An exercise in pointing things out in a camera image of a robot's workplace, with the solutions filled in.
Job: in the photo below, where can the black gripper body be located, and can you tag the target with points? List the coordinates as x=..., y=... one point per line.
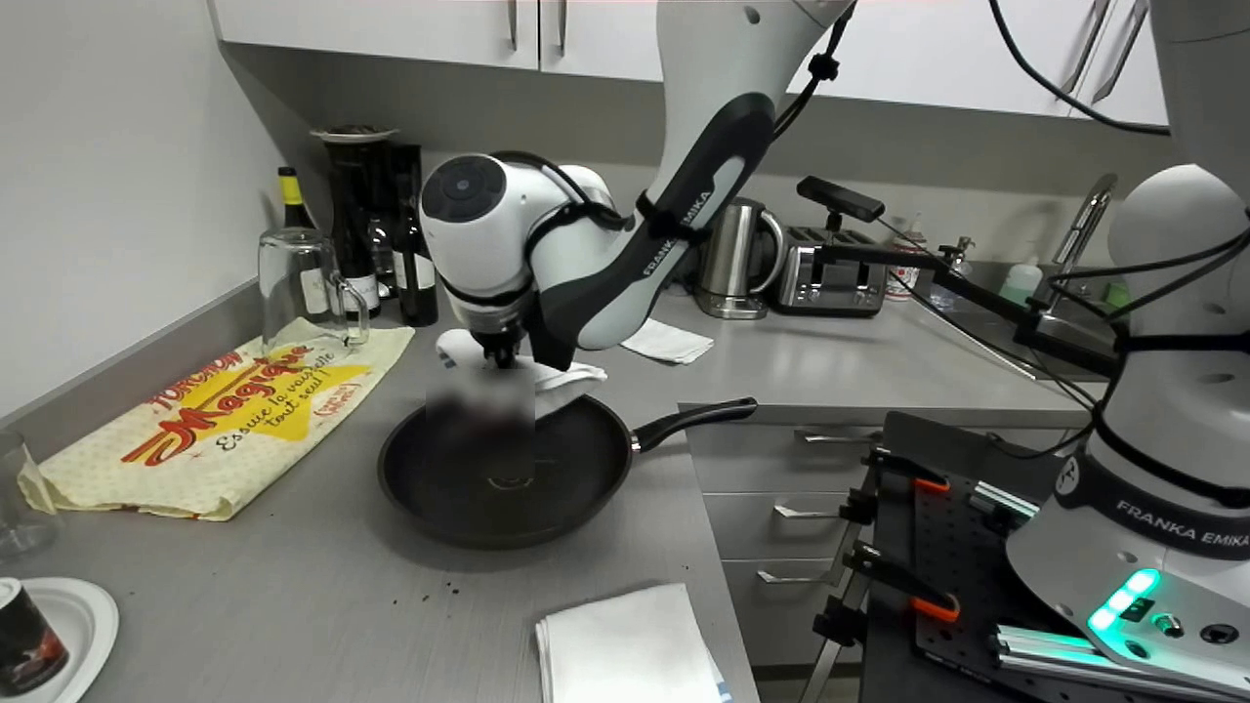
x=503, y=329

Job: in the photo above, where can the white dish cloth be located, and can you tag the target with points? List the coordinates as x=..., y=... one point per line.
x=531, y=389

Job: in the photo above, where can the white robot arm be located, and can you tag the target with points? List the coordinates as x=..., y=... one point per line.
x=535, y=253

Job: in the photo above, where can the black frying pan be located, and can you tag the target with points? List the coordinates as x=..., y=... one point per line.
x=490, y=479

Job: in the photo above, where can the small white paper sheet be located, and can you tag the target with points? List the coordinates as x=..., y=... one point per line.
x=669, y=345

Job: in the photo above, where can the steel electric kettle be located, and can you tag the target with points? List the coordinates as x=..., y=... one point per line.
x=740, y=259

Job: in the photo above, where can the black coffee machine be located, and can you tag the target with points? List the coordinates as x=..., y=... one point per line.
x=375, y=236

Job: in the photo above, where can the upturned clear glass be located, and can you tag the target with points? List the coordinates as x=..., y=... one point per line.
x=282, y=322

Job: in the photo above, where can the dark wine bottle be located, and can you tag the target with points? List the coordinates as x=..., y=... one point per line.
x=303, y=245

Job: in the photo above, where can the steel toaster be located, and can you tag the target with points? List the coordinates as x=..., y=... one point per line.
x=825, y=277

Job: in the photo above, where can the folded white napkin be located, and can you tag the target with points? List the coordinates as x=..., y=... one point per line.
x=632, y=647

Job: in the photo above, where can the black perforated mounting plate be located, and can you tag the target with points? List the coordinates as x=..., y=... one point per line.
x=954, y=536

